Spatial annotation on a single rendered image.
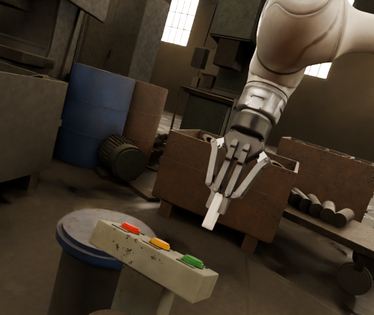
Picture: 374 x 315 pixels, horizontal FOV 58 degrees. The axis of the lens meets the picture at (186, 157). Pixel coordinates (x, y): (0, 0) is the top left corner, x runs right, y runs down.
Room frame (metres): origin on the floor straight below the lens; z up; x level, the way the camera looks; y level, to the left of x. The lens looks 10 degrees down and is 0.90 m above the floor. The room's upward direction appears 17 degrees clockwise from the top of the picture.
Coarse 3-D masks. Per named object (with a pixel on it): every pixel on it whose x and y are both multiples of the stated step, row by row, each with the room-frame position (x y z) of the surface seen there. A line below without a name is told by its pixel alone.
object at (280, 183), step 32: (160, 160) 2.38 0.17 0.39; (192, 160) 2.31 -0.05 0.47; (224, 160) 2.25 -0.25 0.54; (256, 160) 2.19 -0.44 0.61; (288, 160) 2.81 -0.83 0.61; (160, 192) 2.36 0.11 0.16; (192, 192) 2.29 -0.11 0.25; (224, 192) 2.23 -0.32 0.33; (256, 192) 2.17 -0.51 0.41; (288, 192) 2.12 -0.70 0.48; (224, 224) 2.22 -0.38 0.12; (256, 224) 2.15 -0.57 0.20
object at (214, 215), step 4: (220, 196) 0.62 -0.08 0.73; (220, 200) 0.62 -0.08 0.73; (216, 204) 0.61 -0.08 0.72; (216, 208) 0.61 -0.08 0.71; (212, 212) 0.61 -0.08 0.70; (216, 212) 0.61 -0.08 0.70; (212, 216) 0.60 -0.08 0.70; (216, 216) 0.62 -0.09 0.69; (208, 220) 0.60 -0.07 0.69; (212, 220) 0.60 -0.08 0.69; (216, 220) 0.63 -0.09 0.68; (208, 224) 0.60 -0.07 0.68; (212, 224) 0.61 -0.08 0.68; (208, 228) 0.60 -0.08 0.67; (212, 228) 0.62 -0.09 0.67
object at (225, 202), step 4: (232, 192) 0.62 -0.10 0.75; (224, 196) 0.62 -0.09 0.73; (232, 196) 0.62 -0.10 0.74; (240, 196) 0.62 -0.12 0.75; (224, 200) 0.62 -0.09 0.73; (228, 200) 0.62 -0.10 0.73; (220, 204) 0.62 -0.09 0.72; (224, 204) 0.62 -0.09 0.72; (228, 204) 0.62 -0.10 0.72; (220, 208) 0.62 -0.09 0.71; (224, 208) 0.61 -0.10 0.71; (220, 212) 0.61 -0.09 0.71; (224, 212) 0.62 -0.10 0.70
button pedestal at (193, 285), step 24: (96, 240) 0.60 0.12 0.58; (120, 240) 0.59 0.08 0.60; (144, 240) 0.61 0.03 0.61; (144, 264) 0.56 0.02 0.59; (168, 264) 0.55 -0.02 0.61; (192, 264) 0.57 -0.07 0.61; (120, 288) 0.60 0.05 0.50; (144, 288) 0.58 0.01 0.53; (168, 288) 0.53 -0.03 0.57; (192, 288) 0.52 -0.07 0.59; (144, 312) 0.58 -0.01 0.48; (168, 312) 0.62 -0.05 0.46
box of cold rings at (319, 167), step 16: (288, 144) 3.64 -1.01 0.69; (304, 144) 3.58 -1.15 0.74; (304, 160) 3.56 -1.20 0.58; (320, 160) 3.51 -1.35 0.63; (336, 160) 3.46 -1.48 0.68; (352, 160) 3.41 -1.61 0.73; (304, 176) 3.54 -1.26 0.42; (320, 176) 3.48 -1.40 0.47; (336, 176) 3.44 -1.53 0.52; (352, 176) 3.39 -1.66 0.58; (368, 176) 3.34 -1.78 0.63; (304, 192) 3.52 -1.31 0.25; (320, 192) 3.47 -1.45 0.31; (336, 192) 3.42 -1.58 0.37; (352, 192) 3.37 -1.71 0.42; (368, 192) 3.32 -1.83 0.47; (336, 208) 3.40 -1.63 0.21; (352, 208) 3.35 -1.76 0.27
